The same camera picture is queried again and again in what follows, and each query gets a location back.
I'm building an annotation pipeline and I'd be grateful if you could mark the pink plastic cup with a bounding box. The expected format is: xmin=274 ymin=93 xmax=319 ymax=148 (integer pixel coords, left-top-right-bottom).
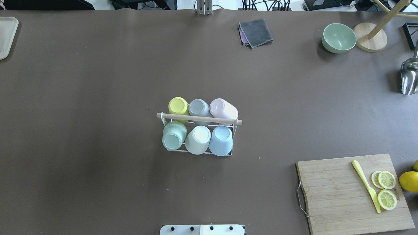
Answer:
xmin=209 ymin=98 xmax=238 ymax=119

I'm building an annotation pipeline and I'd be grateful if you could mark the mint green plastic cup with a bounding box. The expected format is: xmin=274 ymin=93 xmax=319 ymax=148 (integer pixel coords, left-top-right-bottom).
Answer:
xmin=162 ymin=121 xmax=187 ymax=150

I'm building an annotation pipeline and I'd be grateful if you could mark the grey plastic cup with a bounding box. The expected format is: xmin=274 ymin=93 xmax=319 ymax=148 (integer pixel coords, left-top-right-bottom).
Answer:
xmin=188 ymin=99 xmax=213 ymax=118

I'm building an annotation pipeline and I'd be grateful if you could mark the white plastic cup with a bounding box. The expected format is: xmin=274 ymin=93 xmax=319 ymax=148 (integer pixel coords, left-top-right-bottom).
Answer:
xmin=185 ymin=126 xmax=211 ymax=155

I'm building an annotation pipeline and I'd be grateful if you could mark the light blue plastic cup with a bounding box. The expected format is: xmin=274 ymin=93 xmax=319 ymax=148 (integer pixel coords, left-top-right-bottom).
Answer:
xmin=209 ymin=126 xmax=233 ymax=156

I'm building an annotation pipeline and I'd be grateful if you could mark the yellow plastic cup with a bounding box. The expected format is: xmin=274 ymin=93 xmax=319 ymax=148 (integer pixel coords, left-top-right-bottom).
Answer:
xmin=168 ymin=97 xmax=190 ymax=116

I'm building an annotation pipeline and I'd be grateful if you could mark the folded grey cloth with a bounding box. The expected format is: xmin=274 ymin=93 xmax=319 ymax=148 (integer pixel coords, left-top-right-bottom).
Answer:
xmin=238 ymin=18 xmax=273 ymax=49

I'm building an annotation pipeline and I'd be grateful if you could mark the green plastic bowl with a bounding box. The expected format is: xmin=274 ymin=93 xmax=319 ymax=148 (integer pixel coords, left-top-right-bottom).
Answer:
xmin=321 ymin=23 xmax=357 ymax=54

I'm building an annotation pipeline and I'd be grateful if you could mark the wooden cutting board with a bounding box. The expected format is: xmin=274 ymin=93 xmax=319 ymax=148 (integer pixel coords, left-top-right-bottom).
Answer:
xmin=297 ymin=154 xmax=415 ymax=235

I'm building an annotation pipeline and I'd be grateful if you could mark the wooden mug tree stand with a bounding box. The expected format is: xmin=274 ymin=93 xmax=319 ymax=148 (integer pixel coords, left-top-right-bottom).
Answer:
xmin=353 ymin=0 xmax=417 ymax=52

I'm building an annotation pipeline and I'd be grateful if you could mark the yellow plastic knife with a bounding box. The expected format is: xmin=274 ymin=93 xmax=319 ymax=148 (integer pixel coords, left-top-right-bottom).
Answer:
xmin=352 ymin=160 xmax=381 ymax=213

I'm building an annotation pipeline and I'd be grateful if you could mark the lemon slice upper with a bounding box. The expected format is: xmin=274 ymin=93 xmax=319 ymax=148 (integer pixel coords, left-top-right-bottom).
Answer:
xmin=371 ymin=171 xmax=396 ymax=190

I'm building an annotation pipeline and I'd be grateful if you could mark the lemon slice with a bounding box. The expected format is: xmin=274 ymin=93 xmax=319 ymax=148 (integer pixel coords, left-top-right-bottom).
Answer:
xmin=371 ymin=171 xmax=396 ymax=190
xmin=377 ymin=189 xmax=397 ymax=210

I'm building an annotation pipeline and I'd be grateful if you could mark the lemon slice lower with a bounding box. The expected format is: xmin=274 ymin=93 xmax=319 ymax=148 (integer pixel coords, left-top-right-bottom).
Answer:
xmin=377 ymin=189 xmax=397 ymax=210

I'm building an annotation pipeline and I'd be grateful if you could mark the metal scoop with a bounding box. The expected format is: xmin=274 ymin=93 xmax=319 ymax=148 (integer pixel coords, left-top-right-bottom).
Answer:
xmin=401 ymin=46 xmax=418 ymax=95

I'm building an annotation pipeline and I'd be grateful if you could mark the whole yellow lemon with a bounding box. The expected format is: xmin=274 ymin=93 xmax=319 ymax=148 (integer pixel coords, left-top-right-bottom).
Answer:
xmin=399 ymin=171 xmax=418 ymax=193
xmin=412 ymin=160 xmax=418 ymax=172

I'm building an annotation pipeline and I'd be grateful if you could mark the beige plastic tray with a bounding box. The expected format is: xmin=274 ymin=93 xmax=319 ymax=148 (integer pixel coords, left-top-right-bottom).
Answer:
xmin=0 ymin=17 xmax=19 ymax=60

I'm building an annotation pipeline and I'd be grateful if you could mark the white wire cup holder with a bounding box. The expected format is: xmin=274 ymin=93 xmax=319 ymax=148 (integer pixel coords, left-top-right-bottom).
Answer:
xmin=156 ymin=113 xmax=242 ymax=156

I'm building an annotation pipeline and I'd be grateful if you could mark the aluminium frame post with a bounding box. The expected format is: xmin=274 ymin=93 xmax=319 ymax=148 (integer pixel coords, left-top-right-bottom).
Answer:
xmin=196 ymin=0 xmax=212 ymax=15

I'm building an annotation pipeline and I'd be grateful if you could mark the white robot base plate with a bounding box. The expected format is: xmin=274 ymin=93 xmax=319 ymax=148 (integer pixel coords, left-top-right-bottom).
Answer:
xmin=159 ymin=224 xmax=246 ymax=235

